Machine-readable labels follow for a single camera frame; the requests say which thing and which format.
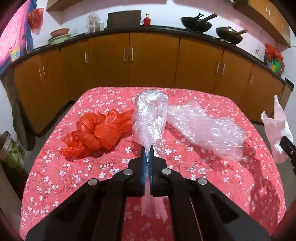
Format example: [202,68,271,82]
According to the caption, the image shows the white translucent plastic bag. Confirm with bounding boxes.
[261,95,293,164]

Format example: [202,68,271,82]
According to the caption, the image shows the clear bubble wrap sheet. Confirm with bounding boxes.
[166,101,245,161]

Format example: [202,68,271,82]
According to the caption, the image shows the red plastic bag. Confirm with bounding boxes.
[60,109,134,158]
[27,8,44,35]

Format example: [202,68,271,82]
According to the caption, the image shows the clear plastic bag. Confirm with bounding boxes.
[132,90,168,222]

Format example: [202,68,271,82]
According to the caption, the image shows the lower wooden kitchen cabinets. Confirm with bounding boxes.
[6,32,292,134]

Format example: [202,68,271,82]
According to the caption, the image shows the red floral tablecloth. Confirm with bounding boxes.
[19,87,286,238]

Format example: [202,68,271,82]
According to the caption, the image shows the black countertop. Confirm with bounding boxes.
[1,25,295,90]

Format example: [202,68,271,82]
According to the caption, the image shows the orange bag with groceries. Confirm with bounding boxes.
[264,44,285,75]

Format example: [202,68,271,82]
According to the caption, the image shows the black lidded wok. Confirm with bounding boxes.
[215,27,247,45]

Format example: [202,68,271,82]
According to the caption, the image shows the upper right wooden cabinet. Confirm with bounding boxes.
[233,0,290,47]

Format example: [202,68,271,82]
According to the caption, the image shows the wooden cabinet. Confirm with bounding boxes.
[233,0,290,47]
[47,0,82,11]

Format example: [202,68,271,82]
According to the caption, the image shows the black wok with spatula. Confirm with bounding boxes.
[181,13,218,33]

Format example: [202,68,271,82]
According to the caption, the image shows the colourful small box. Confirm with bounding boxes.
[10,46,21,62]

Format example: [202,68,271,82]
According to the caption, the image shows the stacked green red basins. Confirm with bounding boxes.
[48,28,71,45]

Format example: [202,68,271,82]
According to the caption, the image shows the clear bag with jars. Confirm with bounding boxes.
[87,12,104,34]

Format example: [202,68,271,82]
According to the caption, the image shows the red bottle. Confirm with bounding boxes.
[143,13,151,27]

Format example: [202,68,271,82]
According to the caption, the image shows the pink floral curtain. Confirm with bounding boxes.
[1,1,37,74]

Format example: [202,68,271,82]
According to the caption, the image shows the dark cutting board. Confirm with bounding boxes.
[106,10,142,29]

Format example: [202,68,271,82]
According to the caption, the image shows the hanging red plastic bag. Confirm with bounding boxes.
[27,8,44,35]

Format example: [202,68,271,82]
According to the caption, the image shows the upper left wooden cabinet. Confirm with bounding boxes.
[47,0,82,11]

